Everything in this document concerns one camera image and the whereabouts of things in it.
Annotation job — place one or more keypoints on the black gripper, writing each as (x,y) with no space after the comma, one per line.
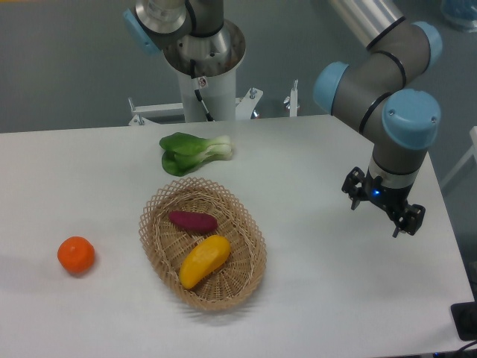
(388,192)

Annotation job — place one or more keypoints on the yellow mango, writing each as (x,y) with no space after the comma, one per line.
(206,257)

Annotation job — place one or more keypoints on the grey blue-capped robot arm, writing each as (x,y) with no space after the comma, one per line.
(204,49)

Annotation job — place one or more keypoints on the oval woven wicker basket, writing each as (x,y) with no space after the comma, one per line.
(167,245)

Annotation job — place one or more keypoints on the black device at table edge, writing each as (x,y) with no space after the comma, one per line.
(464,317)

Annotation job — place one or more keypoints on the purple sweet potato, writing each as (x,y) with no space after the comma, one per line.
(192,221)

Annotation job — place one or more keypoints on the green bok choy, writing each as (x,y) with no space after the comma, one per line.
(184,153)

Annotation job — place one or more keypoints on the blue object top right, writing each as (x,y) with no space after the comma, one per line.
(460,14)

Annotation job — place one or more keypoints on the orange tangerine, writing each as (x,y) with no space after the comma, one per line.
(76,255)

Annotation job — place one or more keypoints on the white frame at right edge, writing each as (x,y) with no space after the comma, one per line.
(462,167)

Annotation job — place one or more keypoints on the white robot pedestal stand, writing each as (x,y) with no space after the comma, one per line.
(204,99)

